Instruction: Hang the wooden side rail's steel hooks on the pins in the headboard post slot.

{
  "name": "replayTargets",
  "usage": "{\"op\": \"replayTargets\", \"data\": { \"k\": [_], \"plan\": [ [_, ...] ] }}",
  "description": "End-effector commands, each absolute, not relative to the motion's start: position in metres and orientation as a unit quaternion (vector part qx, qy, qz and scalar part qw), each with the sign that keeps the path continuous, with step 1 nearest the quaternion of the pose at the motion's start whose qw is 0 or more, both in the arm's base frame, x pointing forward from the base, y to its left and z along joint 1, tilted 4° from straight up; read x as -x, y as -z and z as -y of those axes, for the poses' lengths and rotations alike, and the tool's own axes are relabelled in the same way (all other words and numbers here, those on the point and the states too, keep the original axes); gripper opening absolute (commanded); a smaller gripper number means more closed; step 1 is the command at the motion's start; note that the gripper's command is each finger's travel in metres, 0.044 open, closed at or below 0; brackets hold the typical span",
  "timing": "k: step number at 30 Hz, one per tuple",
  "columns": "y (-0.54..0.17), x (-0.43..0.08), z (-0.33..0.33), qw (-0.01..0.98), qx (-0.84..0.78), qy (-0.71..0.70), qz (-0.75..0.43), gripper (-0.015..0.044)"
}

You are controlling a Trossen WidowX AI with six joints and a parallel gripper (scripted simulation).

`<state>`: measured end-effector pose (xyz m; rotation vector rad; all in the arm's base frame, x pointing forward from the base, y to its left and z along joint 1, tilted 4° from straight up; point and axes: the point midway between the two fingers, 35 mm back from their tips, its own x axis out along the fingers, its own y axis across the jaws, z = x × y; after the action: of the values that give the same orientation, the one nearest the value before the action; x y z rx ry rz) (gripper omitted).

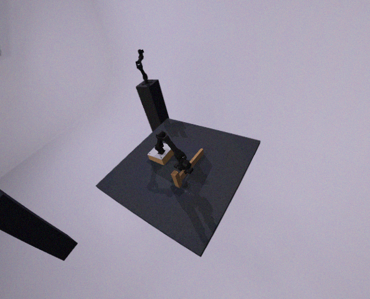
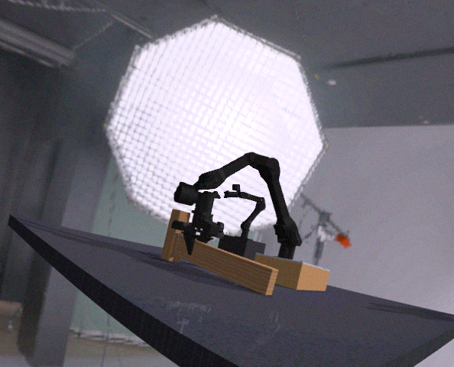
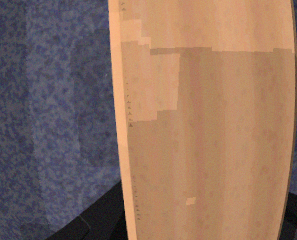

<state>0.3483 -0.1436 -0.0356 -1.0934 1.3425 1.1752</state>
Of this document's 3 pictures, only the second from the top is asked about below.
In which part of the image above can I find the wooden post with slot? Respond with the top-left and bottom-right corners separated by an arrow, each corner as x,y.
161,209 -> 191,262

